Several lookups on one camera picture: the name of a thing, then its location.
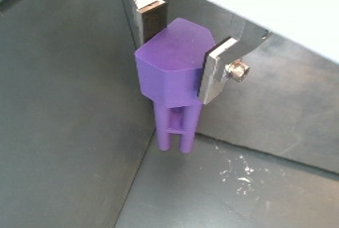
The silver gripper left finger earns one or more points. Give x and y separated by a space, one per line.
149 17

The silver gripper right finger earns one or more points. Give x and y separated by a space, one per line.
223 59

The purple three prong peg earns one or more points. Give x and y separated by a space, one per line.
169 68

